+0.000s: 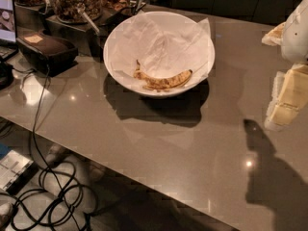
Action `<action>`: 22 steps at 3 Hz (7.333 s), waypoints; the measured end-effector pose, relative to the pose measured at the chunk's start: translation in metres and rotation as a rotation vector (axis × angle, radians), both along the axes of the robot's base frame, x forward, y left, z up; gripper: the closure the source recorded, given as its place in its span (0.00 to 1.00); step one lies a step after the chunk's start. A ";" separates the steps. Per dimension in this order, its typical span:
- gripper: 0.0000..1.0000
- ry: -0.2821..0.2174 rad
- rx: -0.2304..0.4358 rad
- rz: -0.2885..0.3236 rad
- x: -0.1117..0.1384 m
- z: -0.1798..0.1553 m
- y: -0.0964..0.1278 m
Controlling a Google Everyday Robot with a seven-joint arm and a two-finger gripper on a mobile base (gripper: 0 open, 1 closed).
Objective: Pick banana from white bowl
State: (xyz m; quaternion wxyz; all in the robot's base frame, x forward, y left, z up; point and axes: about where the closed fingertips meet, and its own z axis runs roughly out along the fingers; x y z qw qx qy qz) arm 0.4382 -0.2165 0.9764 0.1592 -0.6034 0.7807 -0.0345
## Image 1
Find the laptop computer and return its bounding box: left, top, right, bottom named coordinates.
left=0, top=0, right=18, bottom=62

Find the black cable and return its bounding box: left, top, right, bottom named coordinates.
left=0, top=65, right=97, bottom=231

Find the white ceramic bowl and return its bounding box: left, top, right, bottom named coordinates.
left=103, top=11, right=217, bottom=98

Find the white paper napkin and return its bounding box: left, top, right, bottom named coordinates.
left=109, top=13, right=213, bottom=89

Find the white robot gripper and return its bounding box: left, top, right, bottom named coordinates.
left=262, top=0, right=308, bottom=131

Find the black box with label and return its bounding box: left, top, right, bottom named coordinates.
left=17, top=30, right=78, bottom=77

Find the white scoop handle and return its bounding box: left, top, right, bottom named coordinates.
left=77, top=8, right=100, bottom=35

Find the black tray with snacks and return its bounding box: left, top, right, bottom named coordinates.
left=102, top=0, right=145, bottom=25

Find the black round object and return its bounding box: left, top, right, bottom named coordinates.
left=0, top=62, right=13, bottom=90

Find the grey power strip box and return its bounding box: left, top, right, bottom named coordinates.
left=0, top=150, right=34, bottom=194

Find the spotted ripe banana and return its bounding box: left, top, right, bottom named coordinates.
left=133, top=62, right=193, bottom=91

